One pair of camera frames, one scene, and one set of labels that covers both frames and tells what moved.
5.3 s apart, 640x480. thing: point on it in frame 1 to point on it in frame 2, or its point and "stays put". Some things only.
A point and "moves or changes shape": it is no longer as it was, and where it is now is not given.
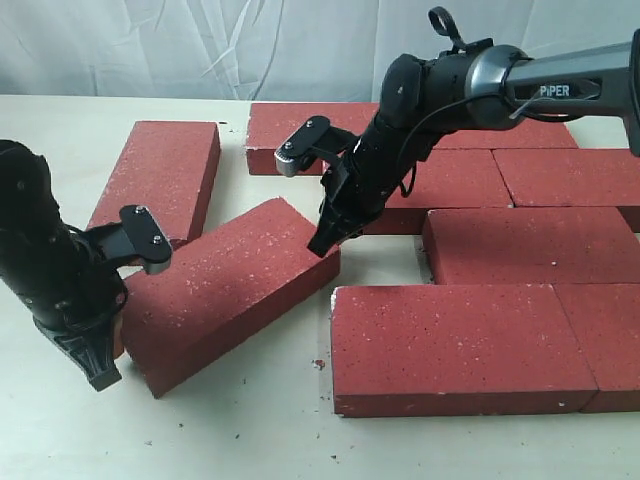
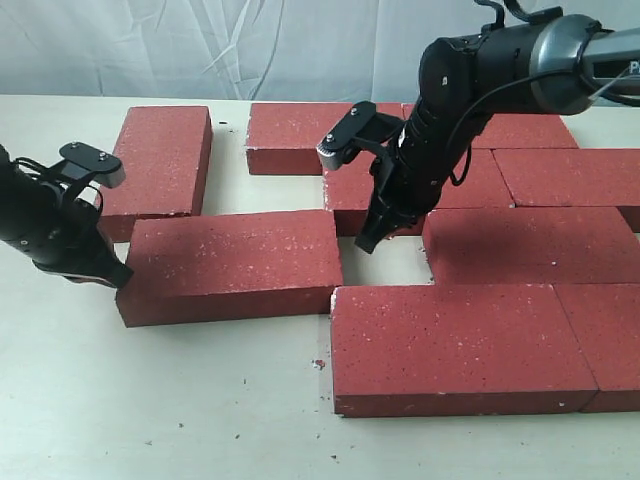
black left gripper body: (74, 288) to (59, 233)
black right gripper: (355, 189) to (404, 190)
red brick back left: (272, 124) stays put
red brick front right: (605, 320) stays put
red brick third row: (531, 245) stays put
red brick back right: (526, 134) stays put
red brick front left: (412, 351) stays put
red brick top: (218, 285) moves or changes shape
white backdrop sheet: (266, 50) stays put
